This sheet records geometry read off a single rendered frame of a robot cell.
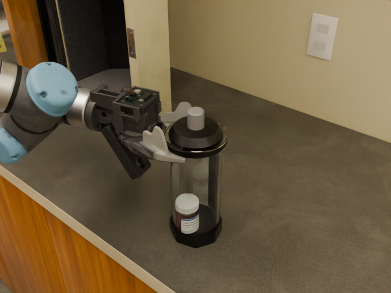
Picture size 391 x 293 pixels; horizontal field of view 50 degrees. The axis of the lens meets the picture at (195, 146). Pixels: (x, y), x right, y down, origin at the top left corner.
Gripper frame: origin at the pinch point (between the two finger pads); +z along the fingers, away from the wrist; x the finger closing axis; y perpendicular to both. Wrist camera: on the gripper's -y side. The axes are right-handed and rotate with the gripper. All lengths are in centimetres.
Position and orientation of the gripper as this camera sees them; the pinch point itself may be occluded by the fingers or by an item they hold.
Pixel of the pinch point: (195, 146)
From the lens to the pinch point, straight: 71.3
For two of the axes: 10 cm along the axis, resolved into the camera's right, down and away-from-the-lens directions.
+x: 4.2, -5.1, 7.5
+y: 0.0, -8.3, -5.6
